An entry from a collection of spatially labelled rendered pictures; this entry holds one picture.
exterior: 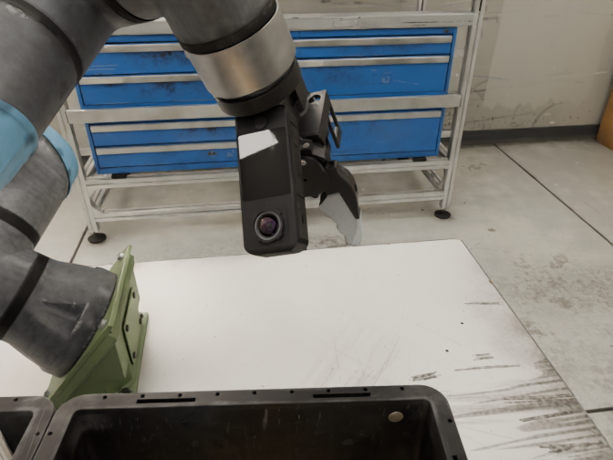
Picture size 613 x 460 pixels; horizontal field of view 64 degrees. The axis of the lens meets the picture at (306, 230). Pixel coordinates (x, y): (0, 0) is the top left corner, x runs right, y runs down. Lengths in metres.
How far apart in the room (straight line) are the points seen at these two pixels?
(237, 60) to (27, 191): 0.42
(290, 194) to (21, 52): 0.19
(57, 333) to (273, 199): 0.38
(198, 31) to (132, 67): 1.76
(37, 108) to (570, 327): 1.90
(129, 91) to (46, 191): 1.44
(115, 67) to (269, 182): 1.77
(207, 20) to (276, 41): 0.05
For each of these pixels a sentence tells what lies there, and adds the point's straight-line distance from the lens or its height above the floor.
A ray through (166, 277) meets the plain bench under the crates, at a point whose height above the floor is 0.70.
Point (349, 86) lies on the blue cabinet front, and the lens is 2.14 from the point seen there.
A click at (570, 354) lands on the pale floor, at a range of 1.93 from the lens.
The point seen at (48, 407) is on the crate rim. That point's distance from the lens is 0.44.
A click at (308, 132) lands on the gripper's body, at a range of 0.42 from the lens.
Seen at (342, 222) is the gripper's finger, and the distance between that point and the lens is 0.47.
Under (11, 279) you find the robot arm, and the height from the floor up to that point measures 0.89.
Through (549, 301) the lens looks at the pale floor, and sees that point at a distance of 2.13.
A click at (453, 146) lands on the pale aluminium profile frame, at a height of 0.37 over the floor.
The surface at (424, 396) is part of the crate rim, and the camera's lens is 0.41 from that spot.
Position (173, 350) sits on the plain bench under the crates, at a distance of 0.78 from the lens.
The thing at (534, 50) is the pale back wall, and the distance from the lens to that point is 3.42.
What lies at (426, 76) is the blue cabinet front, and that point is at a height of 0.69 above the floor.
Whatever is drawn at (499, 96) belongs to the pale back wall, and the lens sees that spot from 3.40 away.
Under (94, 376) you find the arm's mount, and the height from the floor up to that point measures 0.76.
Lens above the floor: 1.24
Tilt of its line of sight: 32 degrees down
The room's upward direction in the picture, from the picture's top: straight up
